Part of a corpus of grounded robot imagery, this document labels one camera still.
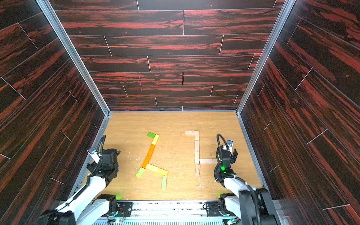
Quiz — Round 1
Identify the small yellow block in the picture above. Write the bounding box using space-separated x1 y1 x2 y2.
158 168 168 176

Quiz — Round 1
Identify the long light green block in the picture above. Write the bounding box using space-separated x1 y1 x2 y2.
161 176 167 190

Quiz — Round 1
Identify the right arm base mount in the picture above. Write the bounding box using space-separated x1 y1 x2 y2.
203 193 236 217

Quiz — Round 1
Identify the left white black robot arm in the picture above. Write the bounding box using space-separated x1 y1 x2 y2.
37 135 120 225

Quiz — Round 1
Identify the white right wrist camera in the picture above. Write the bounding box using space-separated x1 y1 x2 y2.
226 140 233 149

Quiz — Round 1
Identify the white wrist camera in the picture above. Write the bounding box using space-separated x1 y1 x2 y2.
88 147 101 163
226 140 233 149

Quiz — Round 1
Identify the aluminium front rail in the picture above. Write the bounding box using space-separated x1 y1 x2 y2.
92 200 226 225

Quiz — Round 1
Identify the short green block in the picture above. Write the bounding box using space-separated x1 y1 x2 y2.
147 132 156 138

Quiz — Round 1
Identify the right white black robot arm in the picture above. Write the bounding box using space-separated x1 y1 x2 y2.
214 134 281 225

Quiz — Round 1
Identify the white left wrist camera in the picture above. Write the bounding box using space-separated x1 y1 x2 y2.
88 147 101 163

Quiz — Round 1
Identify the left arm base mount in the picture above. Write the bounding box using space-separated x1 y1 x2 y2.
96 194 133 218

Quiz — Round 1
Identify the orange block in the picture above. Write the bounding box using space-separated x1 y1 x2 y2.
141 155 151 169
148 144 156 157

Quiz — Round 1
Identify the small light green block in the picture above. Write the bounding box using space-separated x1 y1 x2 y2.
136 167 145 178

